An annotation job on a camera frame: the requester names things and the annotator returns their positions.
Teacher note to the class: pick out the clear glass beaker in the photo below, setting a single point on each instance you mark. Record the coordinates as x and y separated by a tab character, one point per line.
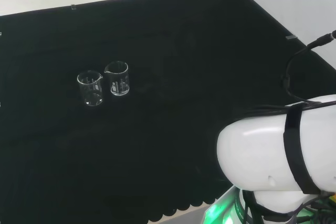
92	98
119	87

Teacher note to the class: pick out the black bench cloth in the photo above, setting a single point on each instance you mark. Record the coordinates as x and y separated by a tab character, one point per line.
157	142

